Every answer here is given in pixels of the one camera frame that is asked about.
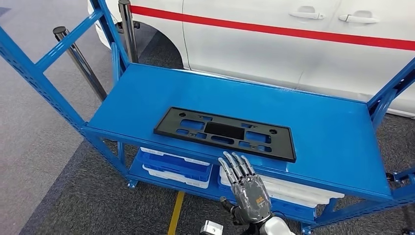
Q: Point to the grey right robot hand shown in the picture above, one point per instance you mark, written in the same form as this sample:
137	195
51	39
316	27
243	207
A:
251	198

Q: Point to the black plastic plate part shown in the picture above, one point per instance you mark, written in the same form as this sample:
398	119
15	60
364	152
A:
223	130

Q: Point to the blue metal shelf rack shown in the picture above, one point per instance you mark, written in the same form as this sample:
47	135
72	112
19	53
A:
324	146

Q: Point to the large white plastic bin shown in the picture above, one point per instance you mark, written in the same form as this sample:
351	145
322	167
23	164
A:
291	188
308	199

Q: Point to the yellow floor tape square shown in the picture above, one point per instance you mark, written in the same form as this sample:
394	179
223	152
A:
176	212

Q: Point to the small blue plastic bin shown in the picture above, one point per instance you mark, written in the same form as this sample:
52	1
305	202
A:
172	167

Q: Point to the white car with red stripe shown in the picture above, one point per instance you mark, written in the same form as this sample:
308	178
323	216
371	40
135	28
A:
243	55

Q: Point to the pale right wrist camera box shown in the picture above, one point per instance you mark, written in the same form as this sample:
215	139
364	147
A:
211	228

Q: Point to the chrome stanchion post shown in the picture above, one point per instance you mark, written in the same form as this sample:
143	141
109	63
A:
129	32
79	61

